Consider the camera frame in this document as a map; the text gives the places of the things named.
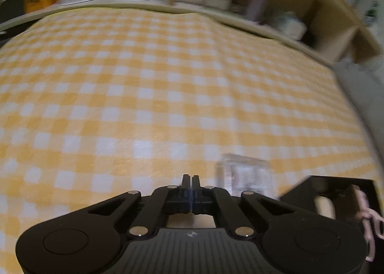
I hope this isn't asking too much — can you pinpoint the tissue box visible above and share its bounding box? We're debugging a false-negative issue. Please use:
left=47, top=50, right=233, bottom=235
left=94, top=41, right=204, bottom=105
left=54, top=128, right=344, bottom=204
left=271, top=12, right=307, bottom=40

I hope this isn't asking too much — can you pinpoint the black box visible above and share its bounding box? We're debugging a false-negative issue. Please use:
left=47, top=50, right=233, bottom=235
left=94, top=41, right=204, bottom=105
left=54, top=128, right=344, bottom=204
left=279, top=175, right=384, bottom=262

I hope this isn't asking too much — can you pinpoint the gray pillow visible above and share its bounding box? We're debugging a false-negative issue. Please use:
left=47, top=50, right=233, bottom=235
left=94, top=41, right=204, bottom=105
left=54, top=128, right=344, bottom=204
left=331, top=62, right=383, bottom=158

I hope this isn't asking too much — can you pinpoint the lilac cylinder container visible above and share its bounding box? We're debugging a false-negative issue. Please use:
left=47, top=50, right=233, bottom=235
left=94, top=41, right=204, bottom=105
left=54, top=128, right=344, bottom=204
left=244, top=0, right=268, bottom=22

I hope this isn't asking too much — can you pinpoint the light wooden oval case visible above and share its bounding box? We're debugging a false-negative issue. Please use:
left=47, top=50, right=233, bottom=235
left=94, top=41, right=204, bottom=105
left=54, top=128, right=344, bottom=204
left=314, top=196, right=336, bottom=219

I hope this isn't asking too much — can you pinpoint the clear nail tips box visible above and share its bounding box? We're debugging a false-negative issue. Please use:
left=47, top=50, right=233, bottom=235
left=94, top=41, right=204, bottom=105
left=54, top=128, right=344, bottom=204
left=216, top=153, right=277, bottom=199

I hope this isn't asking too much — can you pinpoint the yellow white checkered cloth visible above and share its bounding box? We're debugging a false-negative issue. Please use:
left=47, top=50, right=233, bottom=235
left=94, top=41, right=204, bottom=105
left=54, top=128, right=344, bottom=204
left=1, top=8, right=383, bottom=273

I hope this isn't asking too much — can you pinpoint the wooden shelf unit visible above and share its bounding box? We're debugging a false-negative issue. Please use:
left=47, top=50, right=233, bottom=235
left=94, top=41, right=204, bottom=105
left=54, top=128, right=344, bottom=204
left=0, top=0, right=382, bottom=66

